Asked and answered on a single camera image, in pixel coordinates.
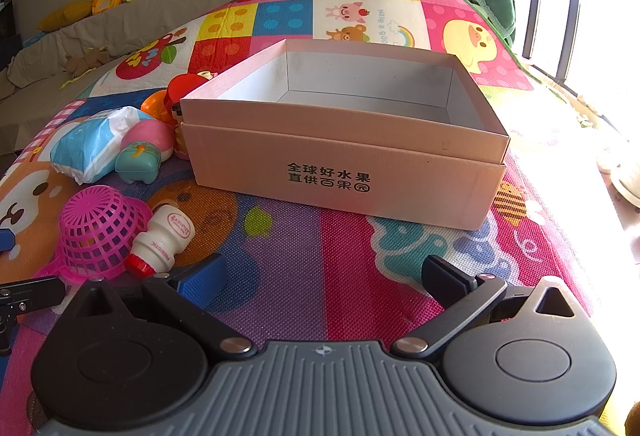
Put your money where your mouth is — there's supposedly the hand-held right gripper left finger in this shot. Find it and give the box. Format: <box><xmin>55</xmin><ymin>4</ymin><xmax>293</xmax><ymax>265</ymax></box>
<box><xmin>60</xmin><ymin>253</ymin><xmax>258</xmax><ymax>362</ymax></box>

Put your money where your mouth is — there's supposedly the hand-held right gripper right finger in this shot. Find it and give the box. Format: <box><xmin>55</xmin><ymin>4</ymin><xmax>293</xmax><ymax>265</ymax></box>
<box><xmin>390</xmin><ymin>255</ymin><xmax>586</xmax><ymax>364</ymax></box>

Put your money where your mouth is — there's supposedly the small white yogurt bottle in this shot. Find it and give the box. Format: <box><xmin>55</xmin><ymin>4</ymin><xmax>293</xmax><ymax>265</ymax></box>
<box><xmin>125</xmin><ymin>205</ymin><xmax>195</xmax><ymax>277</ymax></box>

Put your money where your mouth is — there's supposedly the pink plastic basket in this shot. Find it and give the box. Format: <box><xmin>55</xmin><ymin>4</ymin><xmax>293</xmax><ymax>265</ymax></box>
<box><xmin>35</xmin><ymin>186</ymin><xmax>153</xmax><ymax>287</ymax></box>

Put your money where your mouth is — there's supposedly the teal plastic toy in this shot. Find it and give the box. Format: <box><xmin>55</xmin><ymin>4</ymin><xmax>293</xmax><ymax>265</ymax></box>
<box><xmin>115</xmin><ymin>142</ymin><xmax>162</xmax><ymax>184</ymax></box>

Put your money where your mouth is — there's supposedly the pink cardboard box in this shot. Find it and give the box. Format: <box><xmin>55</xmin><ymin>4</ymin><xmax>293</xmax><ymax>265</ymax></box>
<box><xmin>179</xmin><ymin>38</ymin><xmax>511</xmax><ymax>231</ymax></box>

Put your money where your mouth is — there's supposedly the pink egg toy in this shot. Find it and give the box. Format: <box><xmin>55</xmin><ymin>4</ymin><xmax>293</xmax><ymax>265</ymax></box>
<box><xmin>120</xmin><ymin>118</ymin><xmax>175</xmax><ymax>164</ymax></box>

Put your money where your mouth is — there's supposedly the brown cartoon figurine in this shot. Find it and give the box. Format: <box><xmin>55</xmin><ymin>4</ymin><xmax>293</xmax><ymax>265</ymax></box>
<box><xmin>171</xmin><ymin>103</ymin><xmax>191</xmax><ymax>160</ymax></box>

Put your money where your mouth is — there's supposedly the red plastic toy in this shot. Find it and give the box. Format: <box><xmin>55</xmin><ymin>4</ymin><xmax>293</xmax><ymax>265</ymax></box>
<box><xmin>166</xmin><ymin>72</ymin><xmax>221</xmax><ymax>109</ymax></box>

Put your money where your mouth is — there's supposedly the colourful cartoon play mat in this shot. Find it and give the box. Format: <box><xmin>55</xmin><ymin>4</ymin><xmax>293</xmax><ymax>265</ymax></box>
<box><xmin>0</xmin><ymin>0</ymin><xmax>626</xmax><ymax>436</ymax></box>

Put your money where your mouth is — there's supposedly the blue white tissue pack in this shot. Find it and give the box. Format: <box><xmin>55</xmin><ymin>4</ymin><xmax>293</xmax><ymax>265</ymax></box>
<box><xmin>50</xmin><ymin>107</ymin><xmax>153</xmax><ymax>187</ymax></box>

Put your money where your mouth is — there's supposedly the orange plastic toy shell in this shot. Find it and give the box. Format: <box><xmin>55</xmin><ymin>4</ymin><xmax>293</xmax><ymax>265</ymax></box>
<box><xmin>140</xmin><ymin>90</ymin><xmax>176</xmax><ymax>127</ymax></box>

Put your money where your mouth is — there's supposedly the brown plush toy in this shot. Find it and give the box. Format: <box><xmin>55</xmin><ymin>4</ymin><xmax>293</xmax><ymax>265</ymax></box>
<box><xmin>65</xmin><ymin>46</ymin><xmax>111</xmax><ymax>76</ymax></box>

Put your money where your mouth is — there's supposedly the yellow banana-shaped pillow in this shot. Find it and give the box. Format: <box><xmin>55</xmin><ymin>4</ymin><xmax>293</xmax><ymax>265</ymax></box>
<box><xmin>37</xmin><ymin>0</ymin><xmax>93</xmax><ymax>32</ymax></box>

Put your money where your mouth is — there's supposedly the beige sofa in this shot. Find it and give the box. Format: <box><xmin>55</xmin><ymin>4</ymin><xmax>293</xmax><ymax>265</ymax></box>
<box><xmin>0</xmin><ymin>0</ymin><xmax>321</xmax><ymax>157</ymax></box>

